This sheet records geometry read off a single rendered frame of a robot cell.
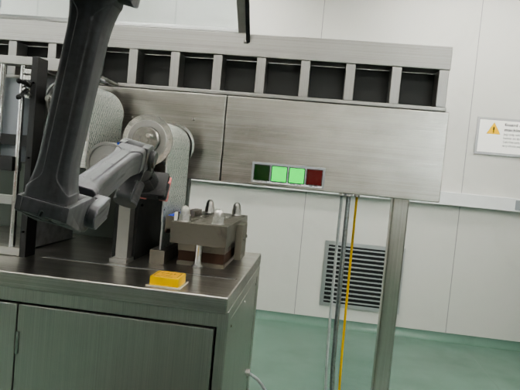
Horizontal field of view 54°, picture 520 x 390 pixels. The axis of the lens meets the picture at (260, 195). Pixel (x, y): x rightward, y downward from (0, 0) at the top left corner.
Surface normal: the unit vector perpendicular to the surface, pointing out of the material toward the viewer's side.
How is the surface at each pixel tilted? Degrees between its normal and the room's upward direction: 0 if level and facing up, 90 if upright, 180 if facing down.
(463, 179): 90
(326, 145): 90
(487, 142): 90
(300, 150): 90
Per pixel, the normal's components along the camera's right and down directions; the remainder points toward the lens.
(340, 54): -0.11, 0.04
